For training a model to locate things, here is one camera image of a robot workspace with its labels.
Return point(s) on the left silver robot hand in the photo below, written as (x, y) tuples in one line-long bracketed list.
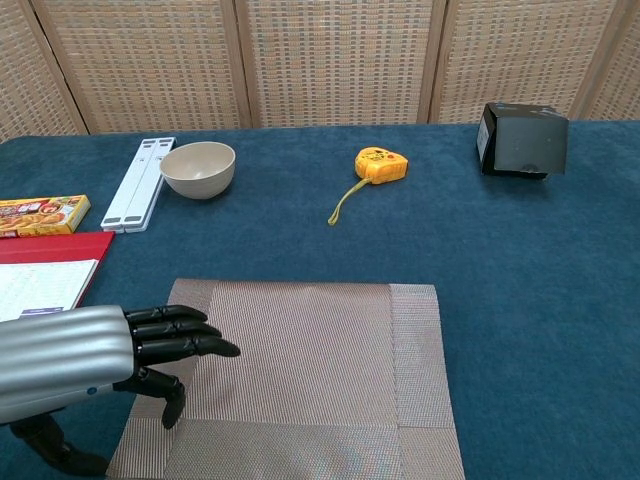
[(65, 350)]

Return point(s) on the white bowl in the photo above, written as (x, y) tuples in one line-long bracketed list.
[(197, 167)]

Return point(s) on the brown woven placemat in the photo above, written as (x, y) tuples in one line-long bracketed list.
[(310, 360)]

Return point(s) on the red spiral notebook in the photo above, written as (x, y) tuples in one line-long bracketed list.
[(45, 280)]

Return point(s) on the yellow curry box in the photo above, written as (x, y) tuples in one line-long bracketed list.
[(42, 215)]

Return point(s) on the white folding stand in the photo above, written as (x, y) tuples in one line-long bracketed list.
[(135, 195)]

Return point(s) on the yellow tape measure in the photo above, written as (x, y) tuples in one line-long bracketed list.
[(381, 164)]

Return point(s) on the woven bamboo folding screen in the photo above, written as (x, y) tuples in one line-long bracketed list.
[(330, 60)]

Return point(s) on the black cardboard box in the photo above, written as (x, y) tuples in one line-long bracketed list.
[(530, 142)]

